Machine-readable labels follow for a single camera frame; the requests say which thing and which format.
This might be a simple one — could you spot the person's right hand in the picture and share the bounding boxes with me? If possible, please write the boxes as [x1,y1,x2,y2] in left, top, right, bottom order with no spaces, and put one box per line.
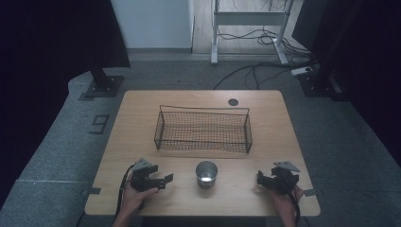
[270,184,305,219]

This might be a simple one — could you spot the black wire mesh basket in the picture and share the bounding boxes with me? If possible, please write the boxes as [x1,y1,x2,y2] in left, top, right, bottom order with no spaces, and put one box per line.
[153,104,253,155]

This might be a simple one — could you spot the metal cup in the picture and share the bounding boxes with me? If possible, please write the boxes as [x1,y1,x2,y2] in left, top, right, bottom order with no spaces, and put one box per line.
[195,160,218,190]

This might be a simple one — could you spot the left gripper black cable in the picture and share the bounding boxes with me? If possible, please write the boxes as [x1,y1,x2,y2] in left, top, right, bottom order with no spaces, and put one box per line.
[114,164,136,218]

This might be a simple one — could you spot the black curtain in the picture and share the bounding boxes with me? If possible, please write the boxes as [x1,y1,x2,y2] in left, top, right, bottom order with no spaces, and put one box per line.
[0,0,131,202]
[291,0,401,171]

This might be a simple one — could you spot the white metal desk frame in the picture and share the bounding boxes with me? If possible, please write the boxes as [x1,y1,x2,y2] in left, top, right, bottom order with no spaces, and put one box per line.
[210,0,296,66]

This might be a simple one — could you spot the black floor cables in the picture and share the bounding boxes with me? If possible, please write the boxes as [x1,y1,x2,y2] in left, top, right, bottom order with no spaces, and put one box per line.
[213,26,316,91]

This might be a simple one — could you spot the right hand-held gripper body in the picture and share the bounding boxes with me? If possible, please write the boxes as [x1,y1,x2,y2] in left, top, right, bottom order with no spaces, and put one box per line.
[267,161,301,196]

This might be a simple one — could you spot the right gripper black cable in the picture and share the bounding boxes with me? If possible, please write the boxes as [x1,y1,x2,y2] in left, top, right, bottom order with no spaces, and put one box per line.
[280,176,302,226]

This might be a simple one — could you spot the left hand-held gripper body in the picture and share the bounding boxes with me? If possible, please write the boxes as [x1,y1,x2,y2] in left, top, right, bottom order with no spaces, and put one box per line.
[130,157,160,193]

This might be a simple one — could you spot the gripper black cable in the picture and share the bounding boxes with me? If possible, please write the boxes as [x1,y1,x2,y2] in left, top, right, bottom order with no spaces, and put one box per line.
[280,176,302,226]
[114,164,136,218]

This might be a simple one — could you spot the black stand with base plate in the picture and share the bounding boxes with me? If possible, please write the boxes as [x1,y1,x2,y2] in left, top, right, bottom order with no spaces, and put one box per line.
[84,64,126,98]
[297,60,349,102]

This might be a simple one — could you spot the person's left hand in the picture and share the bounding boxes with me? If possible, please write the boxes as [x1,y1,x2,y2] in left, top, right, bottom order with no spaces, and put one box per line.
[121,182,160,218]

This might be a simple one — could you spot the white power strip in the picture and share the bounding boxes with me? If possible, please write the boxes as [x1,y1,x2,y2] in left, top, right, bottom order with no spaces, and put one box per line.
[289,65,314,77]

